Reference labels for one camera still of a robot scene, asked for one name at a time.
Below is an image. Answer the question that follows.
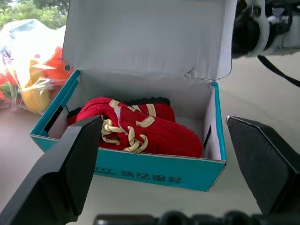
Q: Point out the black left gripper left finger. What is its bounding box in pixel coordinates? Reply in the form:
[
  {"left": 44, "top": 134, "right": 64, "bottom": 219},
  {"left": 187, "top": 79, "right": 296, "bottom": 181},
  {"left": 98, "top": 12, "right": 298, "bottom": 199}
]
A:
[{"left": 0, "top": 115, "right": 104, "bottom": 225}]

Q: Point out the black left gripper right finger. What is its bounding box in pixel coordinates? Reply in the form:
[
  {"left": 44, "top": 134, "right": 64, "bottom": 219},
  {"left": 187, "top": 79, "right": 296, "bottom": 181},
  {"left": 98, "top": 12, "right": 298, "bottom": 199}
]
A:
[{"left": 225, "top": 115, "right": 300, "bottom": 215}]

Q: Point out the red shoe with cream laces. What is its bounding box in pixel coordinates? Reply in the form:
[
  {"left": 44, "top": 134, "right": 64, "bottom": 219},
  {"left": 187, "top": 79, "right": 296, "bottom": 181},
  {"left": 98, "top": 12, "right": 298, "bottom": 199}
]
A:
[
  {"left": 98, "top": 105, "right": 203, "bottom": 158},
  {"left": 66, "top": 96, "right": 176, "bottom": 127}
]

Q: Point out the blue cardboard box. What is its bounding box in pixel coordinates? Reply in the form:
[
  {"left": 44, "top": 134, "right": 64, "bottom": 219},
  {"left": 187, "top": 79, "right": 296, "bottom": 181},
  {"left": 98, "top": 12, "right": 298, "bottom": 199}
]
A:
[{"left": 30, "top": 0, "right": 238, "bottom": 192}]

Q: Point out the clear bag of plush toys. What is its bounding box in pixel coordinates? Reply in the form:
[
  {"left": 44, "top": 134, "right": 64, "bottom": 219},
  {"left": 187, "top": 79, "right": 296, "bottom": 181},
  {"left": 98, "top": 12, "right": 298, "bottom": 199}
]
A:
[{"left": 0, "top": 18, "right": 76, "bottom": 116}]

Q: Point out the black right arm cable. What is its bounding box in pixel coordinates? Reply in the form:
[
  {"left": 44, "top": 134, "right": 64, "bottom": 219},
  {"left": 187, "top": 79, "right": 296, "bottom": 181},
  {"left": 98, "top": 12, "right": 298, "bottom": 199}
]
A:
[{"left": 257, "top": 54, "right": 300, "bottom": 88}]

